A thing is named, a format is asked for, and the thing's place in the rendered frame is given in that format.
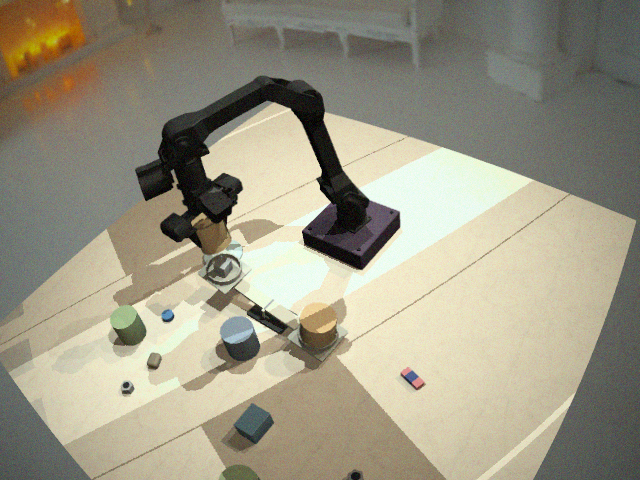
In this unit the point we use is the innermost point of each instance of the tan cylinder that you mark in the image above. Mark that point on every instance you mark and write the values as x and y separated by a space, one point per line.
318 323

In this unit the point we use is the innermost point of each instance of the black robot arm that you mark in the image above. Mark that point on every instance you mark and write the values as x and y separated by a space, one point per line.
182 147

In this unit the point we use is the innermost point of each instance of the blue cube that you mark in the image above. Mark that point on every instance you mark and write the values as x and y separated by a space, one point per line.
254 423

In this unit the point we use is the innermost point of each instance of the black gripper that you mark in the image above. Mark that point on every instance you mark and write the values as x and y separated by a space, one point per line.
179 227

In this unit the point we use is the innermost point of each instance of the pink eraser with blue sleeve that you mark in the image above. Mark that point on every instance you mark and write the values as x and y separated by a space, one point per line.
412 378

